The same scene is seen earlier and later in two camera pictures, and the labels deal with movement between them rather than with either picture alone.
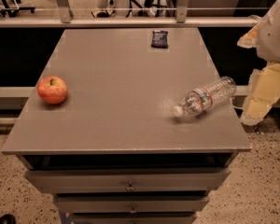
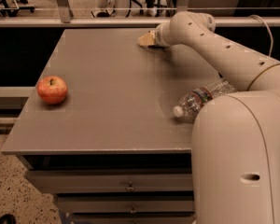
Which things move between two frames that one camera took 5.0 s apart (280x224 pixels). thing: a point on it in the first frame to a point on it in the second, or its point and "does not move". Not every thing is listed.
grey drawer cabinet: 128,126 does not move
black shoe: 7,218 does not move
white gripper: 274,38 to 161,35
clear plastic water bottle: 205,97 does not move
